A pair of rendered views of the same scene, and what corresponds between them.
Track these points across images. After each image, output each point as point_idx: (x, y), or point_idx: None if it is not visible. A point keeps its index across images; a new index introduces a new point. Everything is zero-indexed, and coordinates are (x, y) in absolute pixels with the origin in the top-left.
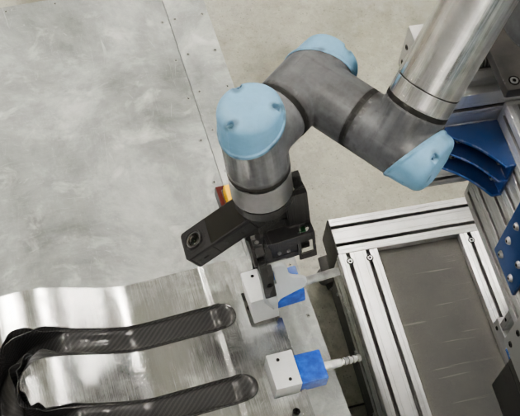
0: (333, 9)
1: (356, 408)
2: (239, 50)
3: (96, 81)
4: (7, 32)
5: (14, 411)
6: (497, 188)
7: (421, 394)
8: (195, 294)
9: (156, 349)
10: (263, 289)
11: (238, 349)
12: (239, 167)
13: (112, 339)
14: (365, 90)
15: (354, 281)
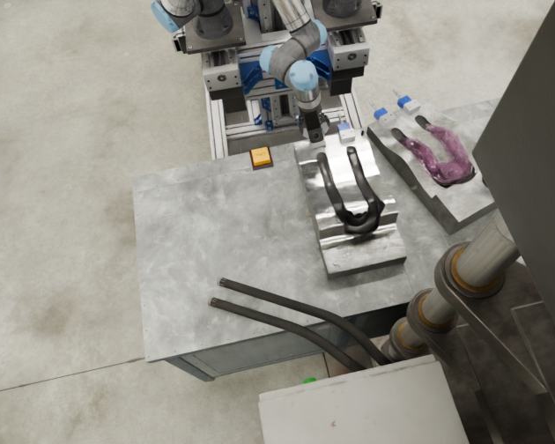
0: (86, 188)
1: None
2: (102, 230)
3: (188, 217)
4: (154, 256)
5: (359, 229)
6: (260, 76)
7: None
8: (311, 166)
9: (335, 179)
10: (328, 124)
11: (336, 151)
12: (316, 87)
13: (331, 193)
14: (292, 40)
15: None
